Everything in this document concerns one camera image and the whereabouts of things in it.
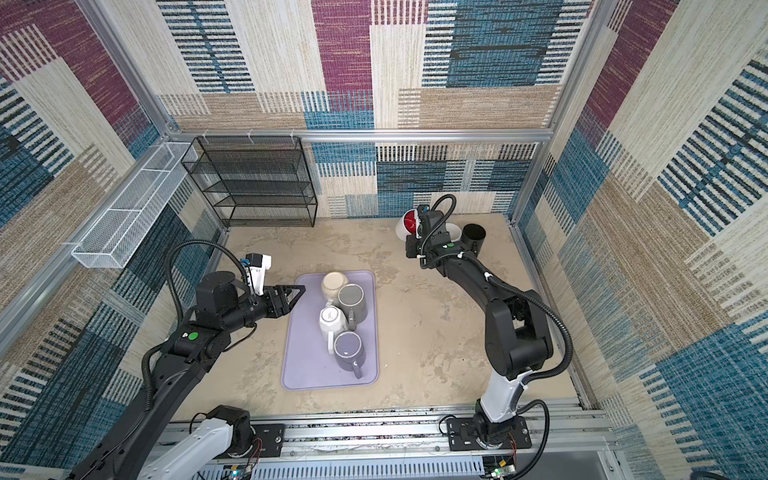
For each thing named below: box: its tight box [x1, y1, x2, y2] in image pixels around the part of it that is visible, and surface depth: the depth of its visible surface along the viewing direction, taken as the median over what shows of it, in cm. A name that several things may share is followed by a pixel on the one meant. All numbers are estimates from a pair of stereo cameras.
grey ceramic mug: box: [334, 283, 368, 331], surface depth 88 cm
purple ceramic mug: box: [333, 330, 366, 380], surface depth 81 cm
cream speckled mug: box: [321, 271, 349, 306], surface depth 94 cm
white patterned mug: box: [319, 305, 348, 354], surface depth 85 cm
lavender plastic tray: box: [281, 271, 379, 391], surface depth 87 cm
